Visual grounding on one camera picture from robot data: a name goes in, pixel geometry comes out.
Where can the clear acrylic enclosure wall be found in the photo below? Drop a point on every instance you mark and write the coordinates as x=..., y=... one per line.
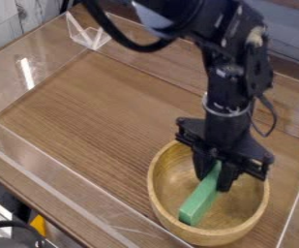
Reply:
x=88, y=153

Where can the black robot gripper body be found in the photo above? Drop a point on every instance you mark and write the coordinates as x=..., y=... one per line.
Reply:
x=227, y=134

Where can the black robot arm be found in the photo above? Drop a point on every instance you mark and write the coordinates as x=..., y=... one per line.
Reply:
x=228, y=31

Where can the clear acrylic corner bracket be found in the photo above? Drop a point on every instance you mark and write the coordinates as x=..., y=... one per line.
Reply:
x=90, y=37

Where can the green rectangular block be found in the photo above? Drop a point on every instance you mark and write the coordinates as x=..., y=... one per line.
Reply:
x=199, y=200

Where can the brown wooden bowl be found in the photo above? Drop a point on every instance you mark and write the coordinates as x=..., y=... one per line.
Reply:
x=204, y=217

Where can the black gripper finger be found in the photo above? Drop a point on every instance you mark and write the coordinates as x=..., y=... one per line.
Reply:
x=204, y=159
x=228, y=175

